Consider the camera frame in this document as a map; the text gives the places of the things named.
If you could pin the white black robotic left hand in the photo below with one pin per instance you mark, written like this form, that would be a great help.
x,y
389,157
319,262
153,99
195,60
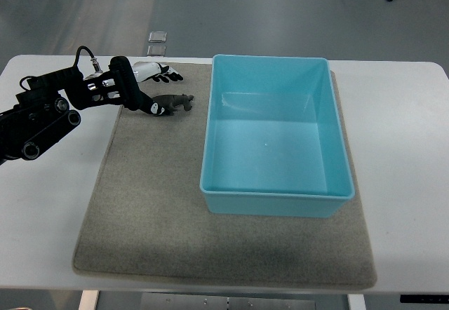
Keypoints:
x,y
144,71

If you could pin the brown hippo toy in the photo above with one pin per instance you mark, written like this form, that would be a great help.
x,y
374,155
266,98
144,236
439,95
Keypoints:
x,y
171,102

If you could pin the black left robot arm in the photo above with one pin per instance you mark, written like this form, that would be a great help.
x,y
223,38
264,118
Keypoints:
x,y
49,108

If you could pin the blue plastic box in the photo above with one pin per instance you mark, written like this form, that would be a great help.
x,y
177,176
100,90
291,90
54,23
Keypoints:
x,y
274,141

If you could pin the lower floor outlet cover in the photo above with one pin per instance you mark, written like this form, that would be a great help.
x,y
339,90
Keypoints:
x,y
156,50

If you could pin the floor outlet cover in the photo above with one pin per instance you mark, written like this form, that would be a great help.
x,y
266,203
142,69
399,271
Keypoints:
x,y
157,37
156,50

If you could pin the upper floor outlet cover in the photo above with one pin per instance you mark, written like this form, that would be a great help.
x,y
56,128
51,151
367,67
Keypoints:
x,y
157,37

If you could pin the grey felt mat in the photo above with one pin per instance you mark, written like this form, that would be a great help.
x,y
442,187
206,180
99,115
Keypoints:
x,y
147,219

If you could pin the black table control panel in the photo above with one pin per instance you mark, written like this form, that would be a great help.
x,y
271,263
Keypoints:
x,y
424,299

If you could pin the metal table frame plate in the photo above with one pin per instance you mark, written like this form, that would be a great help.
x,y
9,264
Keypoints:
x,y
174,301

